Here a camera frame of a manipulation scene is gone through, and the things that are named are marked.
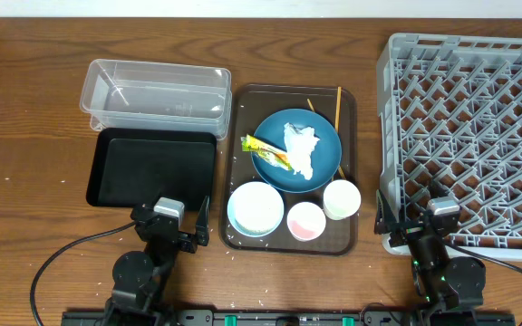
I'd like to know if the white green cup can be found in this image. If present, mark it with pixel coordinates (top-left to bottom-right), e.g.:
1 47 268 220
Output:
323 179 362 220

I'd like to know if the light blue rice bowl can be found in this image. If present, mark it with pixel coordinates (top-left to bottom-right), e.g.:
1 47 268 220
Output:
227 181 285 237

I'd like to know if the pink cup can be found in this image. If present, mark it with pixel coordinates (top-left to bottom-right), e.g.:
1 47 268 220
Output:
286 202 326 242

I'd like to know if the yellow green snack wrapper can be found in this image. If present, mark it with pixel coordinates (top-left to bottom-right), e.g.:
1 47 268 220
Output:
241 135 292 170

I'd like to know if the blue plate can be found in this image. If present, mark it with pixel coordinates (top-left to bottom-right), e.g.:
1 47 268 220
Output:
252 109 343 193

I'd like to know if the white napkin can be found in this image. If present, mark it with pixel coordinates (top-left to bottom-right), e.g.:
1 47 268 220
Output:
284 123 320 180

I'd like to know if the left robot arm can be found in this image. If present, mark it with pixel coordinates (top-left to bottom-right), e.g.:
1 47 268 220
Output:
101 197 210 326

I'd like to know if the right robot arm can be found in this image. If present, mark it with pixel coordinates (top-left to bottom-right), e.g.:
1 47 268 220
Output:
374 191 486 325

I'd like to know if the grey dishwasher rack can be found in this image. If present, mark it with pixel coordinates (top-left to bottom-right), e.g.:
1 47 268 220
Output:
376 33 522 262

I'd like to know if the black plastic tray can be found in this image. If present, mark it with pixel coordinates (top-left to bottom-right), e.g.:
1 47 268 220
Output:
86 128 217 211

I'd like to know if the brown serving tray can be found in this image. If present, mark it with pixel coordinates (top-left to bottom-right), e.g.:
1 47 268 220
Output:
219 84 358 256

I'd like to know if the clear plastic bin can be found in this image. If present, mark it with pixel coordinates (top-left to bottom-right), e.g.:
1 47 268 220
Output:
80 59 232 140

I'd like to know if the wooden chopstick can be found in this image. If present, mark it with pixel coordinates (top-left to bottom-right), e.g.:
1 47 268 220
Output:
334 86 343 135
306 99 346 180

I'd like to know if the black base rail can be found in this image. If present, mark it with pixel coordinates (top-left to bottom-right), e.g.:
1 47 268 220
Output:
61 310 516 326

